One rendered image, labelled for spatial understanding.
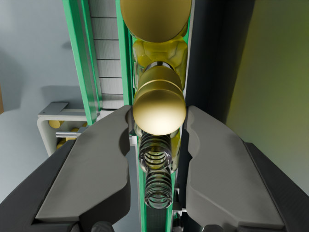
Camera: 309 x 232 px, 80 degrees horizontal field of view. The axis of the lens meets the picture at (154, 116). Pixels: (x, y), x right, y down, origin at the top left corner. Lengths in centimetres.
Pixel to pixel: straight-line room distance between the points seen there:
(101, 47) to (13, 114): 45
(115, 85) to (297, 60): 32
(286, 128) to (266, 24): 12
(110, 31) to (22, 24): 29
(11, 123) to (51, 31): 36
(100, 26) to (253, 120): 31
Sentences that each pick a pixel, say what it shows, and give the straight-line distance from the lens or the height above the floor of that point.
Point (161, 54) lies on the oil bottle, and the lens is 18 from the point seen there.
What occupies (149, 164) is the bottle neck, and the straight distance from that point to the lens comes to 17.
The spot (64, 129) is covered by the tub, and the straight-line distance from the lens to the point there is 68.
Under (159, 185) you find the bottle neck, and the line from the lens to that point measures 20.
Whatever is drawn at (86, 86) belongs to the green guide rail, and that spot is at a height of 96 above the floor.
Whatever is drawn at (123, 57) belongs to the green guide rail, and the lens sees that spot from 31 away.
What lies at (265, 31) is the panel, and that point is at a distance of 26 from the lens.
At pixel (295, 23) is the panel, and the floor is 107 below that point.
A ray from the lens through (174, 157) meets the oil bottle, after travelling 24.
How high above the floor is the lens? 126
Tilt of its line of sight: 59 degrees down
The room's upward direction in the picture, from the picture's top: 176 degrees counter-clockwise
